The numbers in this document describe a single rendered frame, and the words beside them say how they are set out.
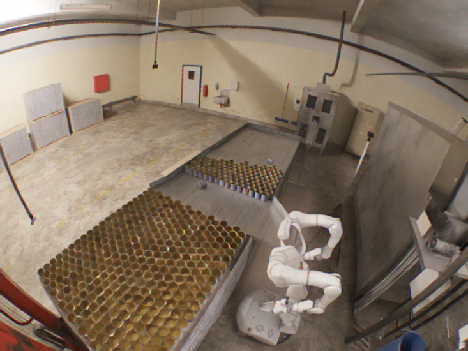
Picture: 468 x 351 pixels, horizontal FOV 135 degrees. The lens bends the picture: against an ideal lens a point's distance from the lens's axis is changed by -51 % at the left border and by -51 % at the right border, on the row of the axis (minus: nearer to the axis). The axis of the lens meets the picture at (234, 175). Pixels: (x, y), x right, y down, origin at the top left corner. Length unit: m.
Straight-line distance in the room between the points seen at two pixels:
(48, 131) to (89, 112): 1.84
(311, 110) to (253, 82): 2.88
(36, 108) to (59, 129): 1.26
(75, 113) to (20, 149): 2.53
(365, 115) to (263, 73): 4.05
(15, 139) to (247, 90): 8.75
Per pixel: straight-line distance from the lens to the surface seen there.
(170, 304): 1.35
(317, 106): 6.18
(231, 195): 2.12
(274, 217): 1.96
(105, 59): 10.76
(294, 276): 1.03
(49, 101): 7.95
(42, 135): 8.04
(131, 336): 1.33
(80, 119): 8.47
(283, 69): 7.74
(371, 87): 7.77
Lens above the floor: 2.39
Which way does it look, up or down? 33 degrees down
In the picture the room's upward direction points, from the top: 7 degrees clockwise
